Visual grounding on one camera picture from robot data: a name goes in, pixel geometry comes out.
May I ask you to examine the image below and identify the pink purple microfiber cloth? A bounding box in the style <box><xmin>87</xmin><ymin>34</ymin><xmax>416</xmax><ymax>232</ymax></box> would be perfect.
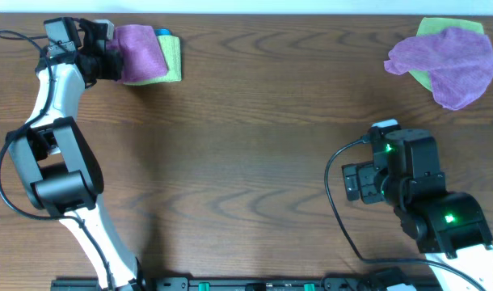
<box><xmin>107</xmin><ymin>24</ymin><xmax>168</xmax><ymax>83</ymax></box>

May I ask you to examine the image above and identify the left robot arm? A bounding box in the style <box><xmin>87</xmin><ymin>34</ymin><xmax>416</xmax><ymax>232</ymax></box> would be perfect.
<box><xmin>0</xmin><ymin>17</ymin><xmax>147</xmax><ymax>290</ymax></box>

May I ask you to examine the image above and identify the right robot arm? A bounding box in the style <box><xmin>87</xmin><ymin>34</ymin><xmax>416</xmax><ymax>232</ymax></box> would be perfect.
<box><xmin>342</xmin><ymin>120</ymin><xmax>493</xmax><ymax>290</ymax></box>

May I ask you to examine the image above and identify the blue cloth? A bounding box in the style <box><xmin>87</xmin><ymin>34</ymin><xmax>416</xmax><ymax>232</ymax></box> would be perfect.
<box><xmin>154</xmin><ymin>28</ymin><xmax>172</xmax><ymax>36</ymax></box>

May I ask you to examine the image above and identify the folded green cloth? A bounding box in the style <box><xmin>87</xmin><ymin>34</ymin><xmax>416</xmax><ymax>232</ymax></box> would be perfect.
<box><xmin>125</xmin><ymin>35</ymin><xmax>182</xmax><ymax>86</ymax></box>

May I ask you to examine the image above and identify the dark purple crumpled cloth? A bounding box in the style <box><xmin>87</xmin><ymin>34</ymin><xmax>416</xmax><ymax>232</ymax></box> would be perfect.
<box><xmin>384</xmin><ymin>27</ymin><xmax>493</xmax><ymax>111</ymax></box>

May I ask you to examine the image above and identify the light green cloth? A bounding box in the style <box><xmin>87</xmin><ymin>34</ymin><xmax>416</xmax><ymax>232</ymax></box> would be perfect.
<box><xmin>410</xmin><ymin>17</ymin><xmax>485</xmax><ymax>91</ymax></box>

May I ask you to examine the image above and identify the right black cable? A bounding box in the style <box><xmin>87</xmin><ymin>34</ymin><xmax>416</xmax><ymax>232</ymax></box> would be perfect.
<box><xmin>323</xmin><ymin>135</ymin><xmax>488</xmax><ymax>291</ymax></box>

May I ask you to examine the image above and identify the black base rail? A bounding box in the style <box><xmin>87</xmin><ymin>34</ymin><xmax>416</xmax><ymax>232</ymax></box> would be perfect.
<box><xmin>50</xmin><ymin>276</ymin><xmax>437</xmax><ymax>291</ymax></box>

